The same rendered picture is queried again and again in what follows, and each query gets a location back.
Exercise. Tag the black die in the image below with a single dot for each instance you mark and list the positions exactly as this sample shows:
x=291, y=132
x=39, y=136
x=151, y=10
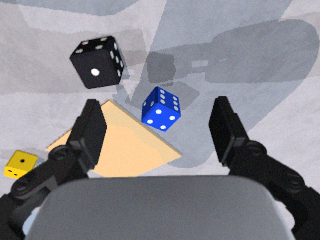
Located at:
x=98, y=62

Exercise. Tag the tan flat mat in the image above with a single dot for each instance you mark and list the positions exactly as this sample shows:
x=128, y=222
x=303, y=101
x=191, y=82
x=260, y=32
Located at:
x=130, y=148

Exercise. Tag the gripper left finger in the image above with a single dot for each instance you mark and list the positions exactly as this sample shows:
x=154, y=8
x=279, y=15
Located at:
x=82, y=149

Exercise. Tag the blue die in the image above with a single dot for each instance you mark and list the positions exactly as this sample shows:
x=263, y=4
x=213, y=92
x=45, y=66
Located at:
x=161, y=109

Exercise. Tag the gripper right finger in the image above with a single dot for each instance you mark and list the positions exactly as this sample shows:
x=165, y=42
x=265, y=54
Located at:
x=248, y=158

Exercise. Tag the yellow die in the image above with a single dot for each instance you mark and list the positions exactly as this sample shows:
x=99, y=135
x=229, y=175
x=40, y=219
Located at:
x=19, y=164

